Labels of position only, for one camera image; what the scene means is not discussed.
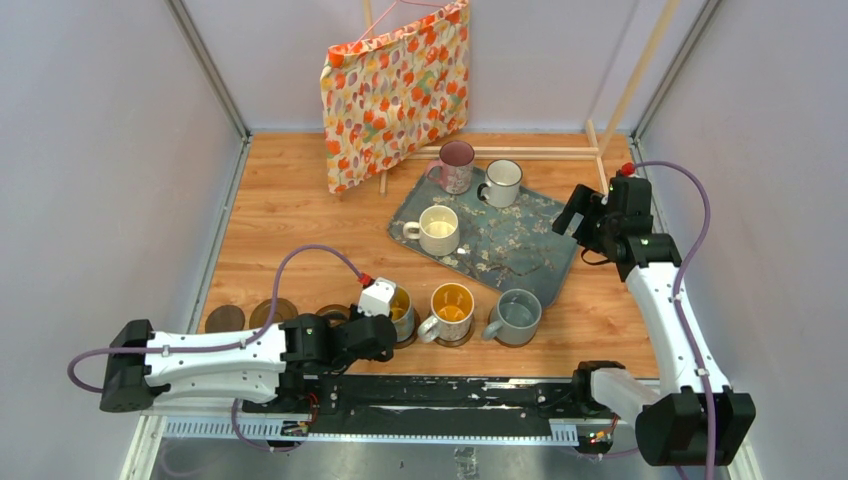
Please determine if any blue butterfly mug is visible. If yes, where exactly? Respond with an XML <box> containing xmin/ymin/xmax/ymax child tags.
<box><xmin>390</xmin><ymin>286</ymin><xmax>415</xmax><ymax>343</ymax></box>

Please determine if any grey ceramic mug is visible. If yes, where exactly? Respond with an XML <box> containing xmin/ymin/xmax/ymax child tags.
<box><xmin>481</xmin><ymin>289</ymin><xmax>543</xmax><ymax>348</ymax></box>

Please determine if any white floral mug yellow inside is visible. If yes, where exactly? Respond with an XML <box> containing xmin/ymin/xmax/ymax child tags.
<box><xmin>418</xmin><ymin>283</ymin><xmax>475</xmax><ymax>343</ymax></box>

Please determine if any cream ribbed mug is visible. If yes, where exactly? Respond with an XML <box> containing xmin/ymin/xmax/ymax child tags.
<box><xmin>402</xmin><ymin>205</ymin><xmax>460</xmax><ymax>257</ymax></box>

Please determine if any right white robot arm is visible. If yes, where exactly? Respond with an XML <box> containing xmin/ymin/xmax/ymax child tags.
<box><xmin>552</xmin><ymin>176</ymin><xmax>756</xmax><ymax>467</ymax></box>

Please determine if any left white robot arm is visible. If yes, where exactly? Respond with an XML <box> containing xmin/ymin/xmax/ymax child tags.
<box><xmin>99</xmin><ymin>314</ymin><xmax>397</xmax><ymax>413</ymax></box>

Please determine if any dark brown round coaster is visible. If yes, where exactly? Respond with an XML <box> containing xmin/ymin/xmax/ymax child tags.
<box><xmin>204</xmin><ymin>304</ymin><xmax>246</xmax><ymax>334</ymax></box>

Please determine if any blue floral serving tray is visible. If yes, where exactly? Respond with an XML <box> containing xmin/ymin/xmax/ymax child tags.
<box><xmin>387</xmin><ymin>168</ymin><xmax>578</xmax><ymax>308</ymax></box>

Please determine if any pink mug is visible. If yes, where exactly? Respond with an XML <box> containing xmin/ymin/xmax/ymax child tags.
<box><xmin>424</xmin><ymin>140</ymin><xmax>475</xmax><ymax>195</ymax></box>

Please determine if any floral fabric bag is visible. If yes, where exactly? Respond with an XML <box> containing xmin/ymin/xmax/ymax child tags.
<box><xmin>320</xmin><ymin>1</ymin><xmax>471</xmax><ymax>194</ymax></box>

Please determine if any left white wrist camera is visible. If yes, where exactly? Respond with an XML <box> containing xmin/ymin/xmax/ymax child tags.
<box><xmin>357</xmin><ymin>277</ymin><xmax>397</xmax><ymax>318</ymax></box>

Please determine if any white mug black handle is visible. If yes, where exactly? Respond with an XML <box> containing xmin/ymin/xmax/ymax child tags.
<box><xmin>476</xmin><ymin>159</ymin><xmax>523</xmax><ymax>208</ymax></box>

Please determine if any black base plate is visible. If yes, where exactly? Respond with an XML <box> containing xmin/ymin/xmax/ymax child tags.
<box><xmin>241</xmin><ymin>375</ymin><xmax>612</xmax><ymax>437</ymax></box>

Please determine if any aluminium rail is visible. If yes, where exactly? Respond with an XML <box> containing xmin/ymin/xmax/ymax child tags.
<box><xmin>141</xmin><ymin>388</ymin><xmax>704</xmax><ymax>448</ymax></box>

